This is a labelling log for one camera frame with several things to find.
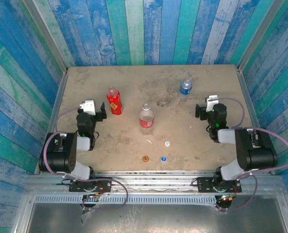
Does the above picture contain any red plastic bottle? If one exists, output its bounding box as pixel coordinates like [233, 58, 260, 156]
[106, 86, 124, 116]

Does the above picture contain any clear bottle with red label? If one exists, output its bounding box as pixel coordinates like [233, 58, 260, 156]
[139, 103, 155, 135]

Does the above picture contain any shiny steel sheet panel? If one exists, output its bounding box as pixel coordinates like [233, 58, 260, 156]
[11, 202, 288, 233]

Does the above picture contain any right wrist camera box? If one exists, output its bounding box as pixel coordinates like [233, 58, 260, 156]
[205, 95, 219, 113]

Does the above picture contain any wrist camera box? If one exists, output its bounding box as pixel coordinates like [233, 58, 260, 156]
[79, 99, 96, 116]
[205, 95, 219, 113]

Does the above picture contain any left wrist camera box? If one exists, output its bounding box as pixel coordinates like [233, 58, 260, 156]
[79, 99, 96, 116]

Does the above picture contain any aluminium table side rail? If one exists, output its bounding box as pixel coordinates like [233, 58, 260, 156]
[34, 70, 68, 174]
[236, 67, 277, 175]

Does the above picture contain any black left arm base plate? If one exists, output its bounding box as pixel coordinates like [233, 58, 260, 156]
[69, 178, 112, 193]

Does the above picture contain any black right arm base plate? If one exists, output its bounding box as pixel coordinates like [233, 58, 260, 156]
[197, 177, 242, 194]

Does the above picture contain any aluminium front rail frame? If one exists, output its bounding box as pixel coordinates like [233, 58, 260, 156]
[24, 169, 284, 195]

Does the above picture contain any aluminium corner post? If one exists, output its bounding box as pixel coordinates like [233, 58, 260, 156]
[22, 0, 68, 73]
[237, 0, 287, 71]

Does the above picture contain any grey slotted cable duct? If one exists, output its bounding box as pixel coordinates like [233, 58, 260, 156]
[34, 195, 218, 205]

